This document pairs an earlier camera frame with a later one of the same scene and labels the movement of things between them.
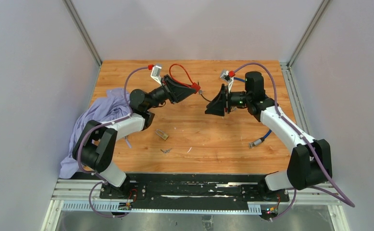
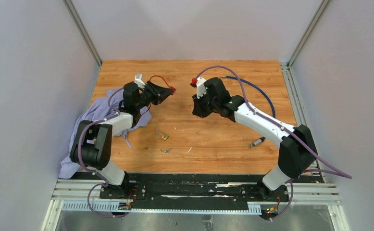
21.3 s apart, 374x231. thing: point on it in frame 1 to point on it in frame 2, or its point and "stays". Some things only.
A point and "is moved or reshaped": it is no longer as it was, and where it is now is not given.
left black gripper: (180, 92) to (160, 94)
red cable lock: (193, 85) is moved or reshaped
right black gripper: (222, 100) to (197, 110)
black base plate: (193, 192) stays
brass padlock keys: (166, 151) stays
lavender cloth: (116, 104) stays
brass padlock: (163, 135) stays
